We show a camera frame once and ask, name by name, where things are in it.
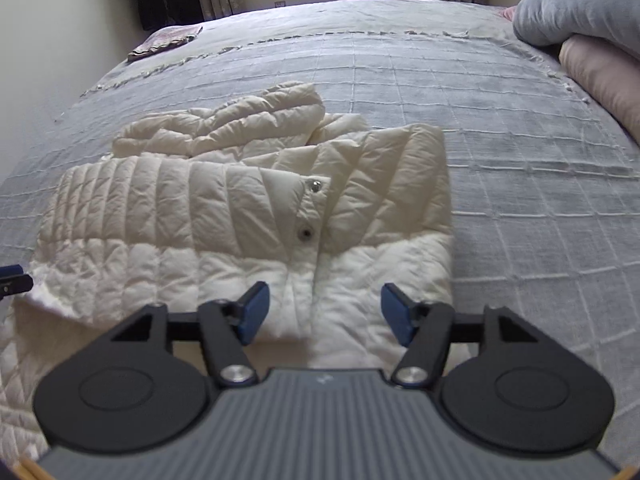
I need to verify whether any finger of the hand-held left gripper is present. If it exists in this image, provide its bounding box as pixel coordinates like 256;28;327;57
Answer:
0;264;35;297

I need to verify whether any pink pillow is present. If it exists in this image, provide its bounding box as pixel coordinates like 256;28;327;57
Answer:
559;35;640;150

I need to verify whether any folded grey quilt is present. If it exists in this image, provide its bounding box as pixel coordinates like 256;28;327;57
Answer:
512;0;640;61

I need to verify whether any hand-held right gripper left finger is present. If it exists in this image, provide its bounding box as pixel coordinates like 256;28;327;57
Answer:
110;281;272;389

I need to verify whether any bed with grey checked bedspread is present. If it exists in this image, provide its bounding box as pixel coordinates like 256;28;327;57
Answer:
0;0;640;411

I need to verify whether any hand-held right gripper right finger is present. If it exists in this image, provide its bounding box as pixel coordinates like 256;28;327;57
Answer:
381;282;542;389

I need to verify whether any white quilted down jacket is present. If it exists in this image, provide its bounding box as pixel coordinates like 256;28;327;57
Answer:
0;81;457;466

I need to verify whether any small folded patterned cloth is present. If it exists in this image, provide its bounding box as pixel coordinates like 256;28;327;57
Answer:
126;25;204;63

